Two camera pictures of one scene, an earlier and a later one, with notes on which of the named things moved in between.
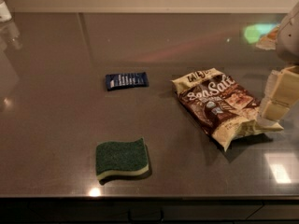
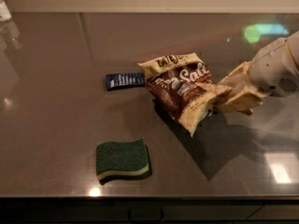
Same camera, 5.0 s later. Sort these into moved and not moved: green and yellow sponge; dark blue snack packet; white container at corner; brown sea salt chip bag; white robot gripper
Moved: brown sea salt chip bag; white robot gripper
Not moved: dark blue snack packet; green and yellow sponge; white container at corner
